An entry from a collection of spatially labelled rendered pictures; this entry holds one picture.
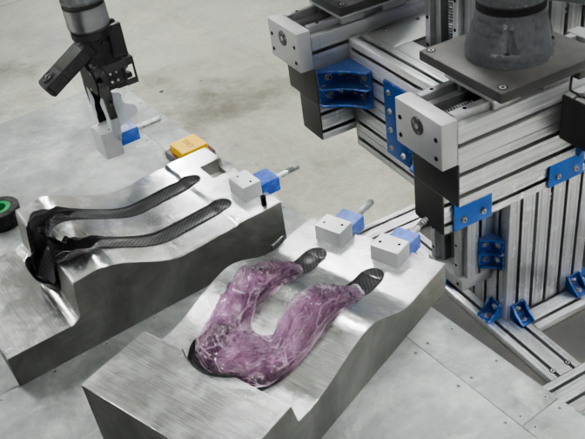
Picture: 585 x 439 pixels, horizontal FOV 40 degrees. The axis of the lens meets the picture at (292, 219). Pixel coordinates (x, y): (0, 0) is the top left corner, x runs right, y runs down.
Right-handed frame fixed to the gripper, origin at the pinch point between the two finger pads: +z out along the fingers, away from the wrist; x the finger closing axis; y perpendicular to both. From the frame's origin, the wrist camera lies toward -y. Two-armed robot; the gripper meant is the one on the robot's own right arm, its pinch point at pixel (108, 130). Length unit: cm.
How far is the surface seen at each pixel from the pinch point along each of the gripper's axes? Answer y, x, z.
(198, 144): 17.8, 0.5, 11.4
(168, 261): -7.7, -36.0, 6.5
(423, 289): 19, -66, 10
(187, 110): 89, 168, 95
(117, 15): 119, 305, 95
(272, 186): 15.8, -31.1, 6.0
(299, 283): 5, -55, 6
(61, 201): -15.6, -12.9, 2.3
